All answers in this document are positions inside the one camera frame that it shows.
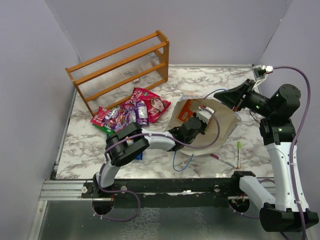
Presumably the blue gummy snack bag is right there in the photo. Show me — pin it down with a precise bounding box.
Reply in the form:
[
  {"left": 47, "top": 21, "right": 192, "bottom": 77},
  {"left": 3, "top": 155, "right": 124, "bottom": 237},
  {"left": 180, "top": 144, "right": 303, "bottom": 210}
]
[{"left": 105, "top": 135, "right": 148, "bottom": 166}]

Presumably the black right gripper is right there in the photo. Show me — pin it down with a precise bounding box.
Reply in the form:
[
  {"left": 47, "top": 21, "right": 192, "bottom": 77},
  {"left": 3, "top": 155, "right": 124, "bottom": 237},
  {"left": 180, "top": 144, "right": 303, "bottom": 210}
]
[{"left": 214, "top": 78, "right": 276, "bottom": 118}]

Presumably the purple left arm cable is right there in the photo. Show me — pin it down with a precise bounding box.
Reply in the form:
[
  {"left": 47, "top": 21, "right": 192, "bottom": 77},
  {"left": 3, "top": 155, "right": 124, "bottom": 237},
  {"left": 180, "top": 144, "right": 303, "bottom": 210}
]
[{"left": 98, "top": 106, "right": 221, "bottom": 195}]

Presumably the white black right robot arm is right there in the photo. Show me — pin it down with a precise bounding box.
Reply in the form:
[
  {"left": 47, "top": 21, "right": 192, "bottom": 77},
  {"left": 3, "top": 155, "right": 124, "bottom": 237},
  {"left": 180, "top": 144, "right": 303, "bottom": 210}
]
[{"left": 214, "top": 79, "right": 319, "bottom": 233}]

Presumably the green snack bag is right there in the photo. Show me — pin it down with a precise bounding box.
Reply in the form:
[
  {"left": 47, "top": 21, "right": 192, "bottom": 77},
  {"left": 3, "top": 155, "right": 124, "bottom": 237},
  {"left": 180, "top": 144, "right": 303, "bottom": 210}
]
[{"left": 92, "top": 124, "right": 114, "bottom": 136}]

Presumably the pink berry candy packet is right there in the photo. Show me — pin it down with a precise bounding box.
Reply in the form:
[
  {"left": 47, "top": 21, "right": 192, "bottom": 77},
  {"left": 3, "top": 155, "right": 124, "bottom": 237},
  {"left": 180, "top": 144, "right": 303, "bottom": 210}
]
[{"left": 103, "top": 107, "right": 136, "bottom": 132}]

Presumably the green marker pen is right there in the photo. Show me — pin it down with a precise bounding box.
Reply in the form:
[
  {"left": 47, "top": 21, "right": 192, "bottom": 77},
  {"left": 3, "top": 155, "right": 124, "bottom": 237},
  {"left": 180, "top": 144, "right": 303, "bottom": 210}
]
[{"left": 237, "top": 141, "right": 242, "bottom": 169}]

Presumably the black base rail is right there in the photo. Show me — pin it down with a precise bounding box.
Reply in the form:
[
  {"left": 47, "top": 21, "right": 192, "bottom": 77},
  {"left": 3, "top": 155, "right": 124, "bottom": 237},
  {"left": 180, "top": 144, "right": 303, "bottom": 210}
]
[{"left": 81, "top": 172, "right": 252, "bottom": 213}]

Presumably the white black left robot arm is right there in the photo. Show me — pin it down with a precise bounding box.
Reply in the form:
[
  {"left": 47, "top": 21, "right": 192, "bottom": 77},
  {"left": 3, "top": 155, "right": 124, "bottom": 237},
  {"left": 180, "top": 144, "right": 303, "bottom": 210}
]
[{"left": 93, "top": 116, "right": 208, "bottom": 198}]

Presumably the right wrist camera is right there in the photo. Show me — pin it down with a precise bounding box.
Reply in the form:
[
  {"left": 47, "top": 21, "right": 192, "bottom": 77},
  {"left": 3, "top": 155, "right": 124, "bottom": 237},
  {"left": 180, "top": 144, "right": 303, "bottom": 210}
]
[{"left": 252, "top": 64, "right": 274, "bottom": 89}]

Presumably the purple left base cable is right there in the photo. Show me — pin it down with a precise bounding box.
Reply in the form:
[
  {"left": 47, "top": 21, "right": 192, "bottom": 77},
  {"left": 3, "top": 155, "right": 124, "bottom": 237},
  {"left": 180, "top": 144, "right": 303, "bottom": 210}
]
[{"left": 91, "top": 188, "right": 142, "bottom": 222}]

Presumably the red pink snack bag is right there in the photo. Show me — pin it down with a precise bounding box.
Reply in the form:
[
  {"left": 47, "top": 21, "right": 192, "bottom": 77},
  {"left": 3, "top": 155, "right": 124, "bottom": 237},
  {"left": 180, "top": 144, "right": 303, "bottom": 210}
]
[{"left": 130, "top": 87, "right": 171, "bottom": 123}]

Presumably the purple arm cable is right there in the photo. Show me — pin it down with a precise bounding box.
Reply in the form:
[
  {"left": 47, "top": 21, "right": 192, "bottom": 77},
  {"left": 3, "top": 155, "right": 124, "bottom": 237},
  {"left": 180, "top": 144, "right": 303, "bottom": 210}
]
[
  {"left": 98, "top": 106, "right": 221, "bottom": 195},
  {"left": 271, "top": 65, "right": 312, "bottom": 240}
]

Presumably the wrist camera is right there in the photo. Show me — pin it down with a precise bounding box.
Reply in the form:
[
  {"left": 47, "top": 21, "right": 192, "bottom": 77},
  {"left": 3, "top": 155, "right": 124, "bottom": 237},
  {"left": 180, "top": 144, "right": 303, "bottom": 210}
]
[
  {"left": 252, "top": 64, "right": 274, "bottom": 89},
  {"left": 195, "top": 106, "right": 215, "bottom": 125}
]

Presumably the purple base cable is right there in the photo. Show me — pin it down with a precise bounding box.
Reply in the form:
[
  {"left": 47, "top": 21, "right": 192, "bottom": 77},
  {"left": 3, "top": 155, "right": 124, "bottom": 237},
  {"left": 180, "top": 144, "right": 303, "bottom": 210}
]
[
  {"left": 91, "top": 188, "right": 142, "bottom": 222},
  {"left": 228, "top": 178, "right": 276, "bottom": 220}
]

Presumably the purple marker pen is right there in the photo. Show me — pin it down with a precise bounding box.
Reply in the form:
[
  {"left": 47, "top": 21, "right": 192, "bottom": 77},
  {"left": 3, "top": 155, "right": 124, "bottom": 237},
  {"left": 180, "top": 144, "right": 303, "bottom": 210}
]
[{"left": 210, "top": 153, "right": 237, "bottom": 169}]

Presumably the blue checkered paper bag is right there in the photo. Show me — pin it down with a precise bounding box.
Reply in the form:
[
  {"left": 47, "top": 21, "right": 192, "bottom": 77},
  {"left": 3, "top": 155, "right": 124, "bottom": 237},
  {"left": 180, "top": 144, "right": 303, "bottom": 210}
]
[{"left": 167, "top": 88, "right": 242, "bottom": 172}]

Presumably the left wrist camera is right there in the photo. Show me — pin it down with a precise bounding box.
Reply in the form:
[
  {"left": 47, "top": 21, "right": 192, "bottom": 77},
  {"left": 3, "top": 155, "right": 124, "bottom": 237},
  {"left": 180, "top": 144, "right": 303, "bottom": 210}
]
[{"left": 195, "top": 106, "right": 215, "bottom": 125}]

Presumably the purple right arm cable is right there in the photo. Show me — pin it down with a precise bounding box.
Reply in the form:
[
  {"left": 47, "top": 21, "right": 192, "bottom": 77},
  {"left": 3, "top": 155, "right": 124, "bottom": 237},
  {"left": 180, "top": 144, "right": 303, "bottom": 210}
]
[{"left": 271, "top": 65, "right": 312, "bottom": 240}]

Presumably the red candy packet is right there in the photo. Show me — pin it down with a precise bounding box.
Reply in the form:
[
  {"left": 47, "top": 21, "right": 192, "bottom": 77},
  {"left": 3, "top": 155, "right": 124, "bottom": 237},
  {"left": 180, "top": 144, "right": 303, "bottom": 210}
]
[{"left": 90, "top": 106, "right": 111, "bottom": 127}]

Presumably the orange wooden rack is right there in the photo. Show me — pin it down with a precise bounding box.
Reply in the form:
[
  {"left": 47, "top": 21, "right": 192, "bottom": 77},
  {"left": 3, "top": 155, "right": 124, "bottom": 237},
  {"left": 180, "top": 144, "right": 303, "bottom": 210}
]
[{"left": 65, "top": 30, "right": 170, "bottom": 116}]

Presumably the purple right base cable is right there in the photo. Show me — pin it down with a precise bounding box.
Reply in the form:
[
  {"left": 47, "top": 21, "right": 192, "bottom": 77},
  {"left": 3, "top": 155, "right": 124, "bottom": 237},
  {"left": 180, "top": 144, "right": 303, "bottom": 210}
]
[{"left": 228, "top": 178, "right": 276, "bottom": 220}]

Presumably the purple snack bag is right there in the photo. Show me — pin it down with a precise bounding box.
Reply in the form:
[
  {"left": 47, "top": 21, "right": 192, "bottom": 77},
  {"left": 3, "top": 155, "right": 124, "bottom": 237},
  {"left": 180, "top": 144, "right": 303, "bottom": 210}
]
[{"left": 123, "top": 100, "right": 149, "bottom": 126}]

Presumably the orange snack box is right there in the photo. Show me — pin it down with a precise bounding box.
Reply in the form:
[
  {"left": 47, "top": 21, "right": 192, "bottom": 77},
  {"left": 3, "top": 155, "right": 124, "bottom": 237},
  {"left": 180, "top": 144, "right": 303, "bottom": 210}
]
[{"left": 176, "top": 99, "right": 213, "bottom": 133}]

